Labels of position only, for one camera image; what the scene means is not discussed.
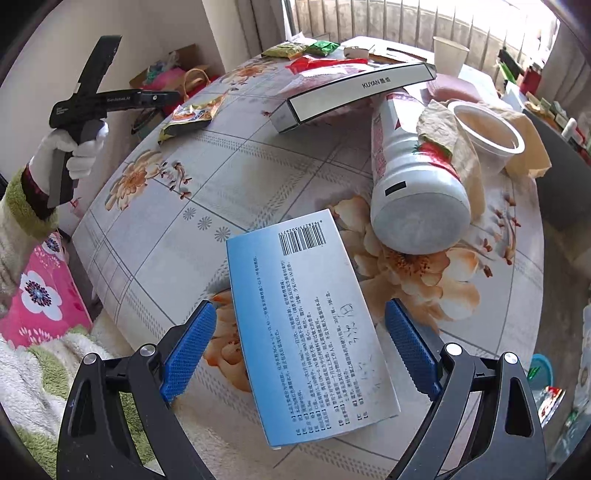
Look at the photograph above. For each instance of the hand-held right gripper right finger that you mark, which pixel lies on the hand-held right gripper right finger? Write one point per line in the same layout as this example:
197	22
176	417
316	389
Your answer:
411	344

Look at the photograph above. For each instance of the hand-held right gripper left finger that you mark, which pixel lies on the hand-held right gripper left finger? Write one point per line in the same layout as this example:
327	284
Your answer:
189	350

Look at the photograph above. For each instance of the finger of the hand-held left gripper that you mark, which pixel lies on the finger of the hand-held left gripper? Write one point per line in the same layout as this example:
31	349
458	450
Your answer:
138	99
104	60

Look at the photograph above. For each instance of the blue medicine box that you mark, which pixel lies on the blue medicine box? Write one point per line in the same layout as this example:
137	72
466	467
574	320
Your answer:
304	323

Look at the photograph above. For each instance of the white bottle with red label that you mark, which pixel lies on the white bottle with red label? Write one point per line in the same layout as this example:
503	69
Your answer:
406	184

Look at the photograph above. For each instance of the red snack packet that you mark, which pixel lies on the red snack packet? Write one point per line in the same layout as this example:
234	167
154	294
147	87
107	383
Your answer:
307	62

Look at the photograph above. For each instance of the person's left hand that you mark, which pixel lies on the person's left hand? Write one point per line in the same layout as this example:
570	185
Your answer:
85	157

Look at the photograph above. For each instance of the cardboard box with clutter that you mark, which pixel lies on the cardboard box with clutter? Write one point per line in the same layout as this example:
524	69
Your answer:
161	64

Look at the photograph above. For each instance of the orange snack packet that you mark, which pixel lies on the orange snack packet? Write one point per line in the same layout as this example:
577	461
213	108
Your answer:
194	115

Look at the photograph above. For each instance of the floral tablecloth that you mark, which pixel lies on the floral tablecloth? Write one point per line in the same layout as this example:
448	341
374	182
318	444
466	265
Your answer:
184	194

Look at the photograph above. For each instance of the teal bowl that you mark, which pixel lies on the teal bowl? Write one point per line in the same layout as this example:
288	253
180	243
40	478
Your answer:
541	369

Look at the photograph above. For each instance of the person's fuzzy robe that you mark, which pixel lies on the person's fuzzy robe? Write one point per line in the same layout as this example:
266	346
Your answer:
41	383

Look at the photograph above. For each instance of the yellow-green snack packet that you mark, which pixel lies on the yellow-green snack packet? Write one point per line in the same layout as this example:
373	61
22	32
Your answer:
284	50

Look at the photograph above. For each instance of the pink floral bag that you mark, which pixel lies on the pink floral bag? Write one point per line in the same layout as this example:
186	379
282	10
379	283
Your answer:
41	295

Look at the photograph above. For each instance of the green snack packet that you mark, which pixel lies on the green snack packet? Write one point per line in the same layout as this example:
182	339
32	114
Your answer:
323	47

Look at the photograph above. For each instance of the dark side cabinet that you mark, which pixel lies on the dark side cabinet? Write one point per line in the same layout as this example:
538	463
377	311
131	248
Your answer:
554	194

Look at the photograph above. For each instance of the long white box black edge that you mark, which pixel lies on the long white box black edge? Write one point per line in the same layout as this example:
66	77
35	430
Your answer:
351	92

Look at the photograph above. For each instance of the white plastic cup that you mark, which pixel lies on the white plastic cup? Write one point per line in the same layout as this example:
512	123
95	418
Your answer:
489	138

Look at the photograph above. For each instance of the crumpled beige paper towel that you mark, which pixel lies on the crumpled beige paper towel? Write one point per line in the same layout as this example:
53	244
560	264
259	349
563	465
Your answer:
443	124

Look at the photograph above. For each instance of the beige curtain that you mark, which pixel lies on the beige curtain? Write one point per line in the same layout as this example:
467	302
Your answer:
369	18

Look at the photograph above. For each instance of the flat brown packet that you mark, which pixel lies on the flat brown packet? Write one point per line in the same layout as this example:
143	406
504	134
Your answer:
397	54

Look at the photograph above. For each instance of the row of small boxes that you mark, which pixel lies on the row of small boxes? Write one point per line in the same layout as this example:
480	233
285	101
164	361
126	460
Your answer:
558	115

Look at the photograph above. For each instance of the white paper cup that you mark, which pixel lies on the white paper cup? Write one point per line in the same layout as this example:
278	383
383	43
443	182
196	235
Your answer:
450	55

